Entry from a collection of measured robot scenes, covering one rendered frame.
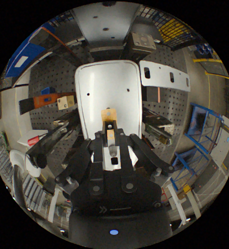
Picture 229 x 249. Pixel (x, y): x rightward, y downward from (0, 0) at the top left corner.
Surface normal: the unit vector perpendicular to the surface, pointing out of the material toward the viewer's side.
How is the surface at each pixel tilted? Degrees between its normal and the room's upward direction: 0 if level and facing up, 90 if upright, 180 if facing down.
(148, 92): 0
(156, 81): 0
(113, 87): 0
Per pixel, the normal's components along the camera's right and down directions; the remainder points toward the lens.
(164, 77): 0.07, 0.36
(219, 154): -1.00, 0.00
